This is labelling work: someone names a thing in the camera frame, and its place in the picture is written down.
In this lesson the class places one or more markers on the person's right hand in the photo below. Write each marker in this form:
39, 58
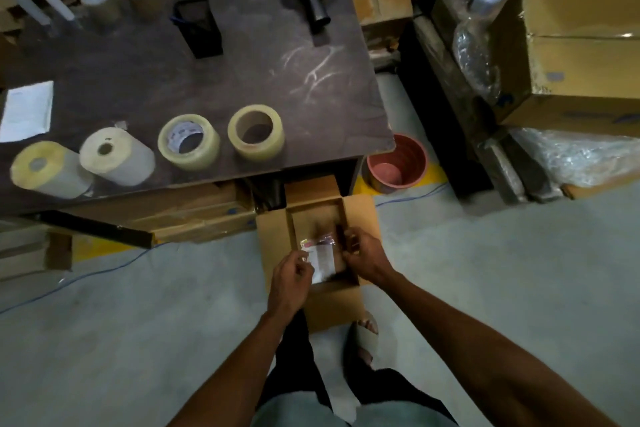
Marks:
369, 257

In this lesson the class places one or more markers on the person's left hand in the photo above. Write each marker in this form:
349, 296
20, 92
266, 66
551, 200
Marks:
287, 284

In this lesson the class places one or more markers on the person's right fingers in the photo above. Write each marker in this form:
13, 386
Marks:
351, 244

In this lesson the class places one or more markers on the person's left fingers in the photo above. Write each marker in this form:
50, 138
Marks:
303, 260

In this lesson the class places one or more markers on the clear plastic packet white label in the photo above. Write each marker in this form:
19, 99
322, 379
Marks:
322, 256

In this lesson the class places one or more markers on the person's right forearm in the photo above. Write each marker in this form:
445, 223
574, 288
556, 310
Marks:
480, 346

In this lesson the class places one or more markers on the person's left forearm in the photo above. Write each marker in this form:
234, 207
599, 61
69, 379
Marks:
240, 371

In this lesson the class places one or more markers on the small open cardboard box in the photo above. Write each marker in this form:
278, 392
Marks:
327, 304

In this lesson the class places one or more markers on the red plastic bucket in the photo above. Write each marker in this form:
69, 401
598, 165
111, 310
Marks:
397, 165

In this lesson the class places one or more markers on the person's sandalled foot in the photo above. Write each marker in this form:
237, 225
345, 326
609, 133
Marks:
364, 339

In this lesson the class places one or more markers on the person's black trousers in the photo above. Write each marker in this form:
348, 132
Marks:
295, 366

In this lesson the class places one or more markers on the tan packing tape roll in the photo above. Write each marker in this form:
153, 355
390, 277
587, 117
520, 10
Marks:
256, 134

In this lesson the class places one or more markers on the flattened cardboard pile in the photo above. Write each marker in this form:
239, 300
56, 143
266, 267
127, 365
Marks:
170, 214

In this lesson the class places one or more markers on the person's grey shirt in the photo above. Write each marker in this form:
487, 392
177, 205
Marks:
295, 414

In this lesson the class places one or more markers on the clear packing tape roll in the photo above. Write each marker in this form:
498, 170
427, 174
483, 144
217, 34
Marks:
190, 143

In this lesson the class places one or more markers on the white label roll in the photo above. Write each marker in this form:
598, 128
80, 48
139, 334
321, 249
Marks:
122, 159

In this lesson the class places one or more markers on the black metal bar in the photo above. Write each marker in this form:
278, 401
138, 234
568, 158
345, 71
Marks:
95, 229

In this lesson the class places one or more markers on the clear bubble wrap bag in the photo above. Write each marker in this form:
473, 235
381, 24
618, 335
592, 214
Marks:
475, 54

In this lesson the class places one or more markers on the clear plastic sheeting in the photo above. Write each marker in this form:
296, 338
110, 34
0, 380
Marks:
580, 156

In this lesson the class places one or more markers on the black mesh pen holder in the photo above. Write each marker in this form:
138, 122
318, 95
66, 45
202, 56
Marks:
199, 29

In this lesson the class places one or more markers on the yellowish label roll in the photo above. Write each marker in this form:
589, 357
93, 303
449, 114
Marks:
52, 171

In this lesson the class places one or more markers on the large closed cardboard box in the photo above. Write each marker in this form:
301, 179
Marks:
575, 56

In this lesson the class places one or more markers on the white paper sheet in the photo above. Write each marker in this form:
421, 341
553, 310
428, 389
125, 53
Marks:
27, 111

